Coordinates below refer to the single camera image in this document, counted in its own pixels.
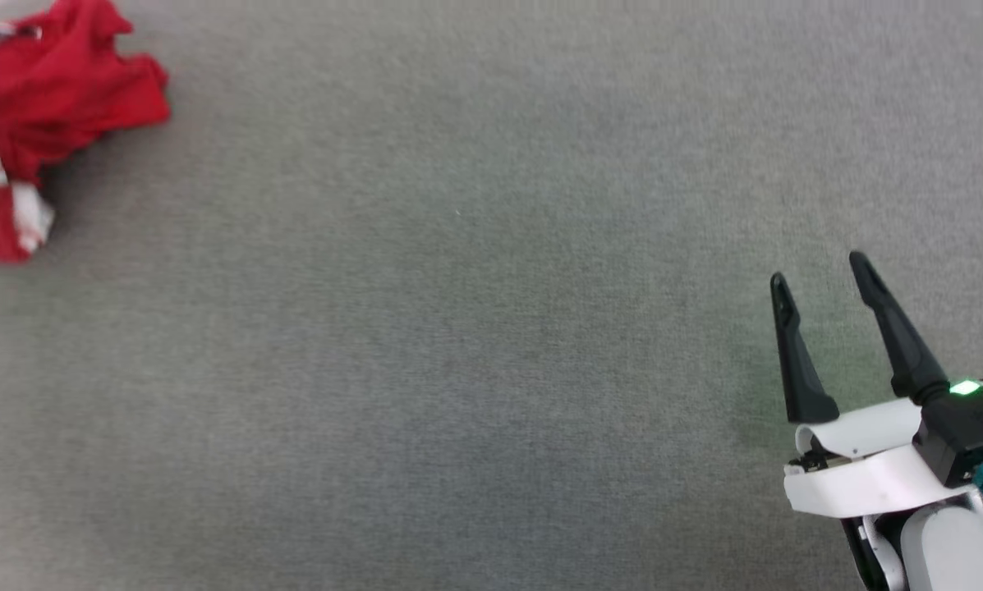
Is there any grey fabric sofa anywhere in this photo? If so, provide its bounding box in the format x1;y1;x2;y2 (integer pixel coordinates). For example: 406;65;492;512
0;0;983;591

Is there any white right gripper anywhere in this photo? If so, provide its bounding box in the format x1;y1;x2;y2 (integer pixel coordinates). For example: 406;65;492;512
769;251;983;520

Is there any red white-trimmed jersey garment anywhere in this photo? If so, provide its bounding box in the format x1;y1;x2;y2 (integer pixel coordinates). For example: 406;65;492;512
0;0;172;266

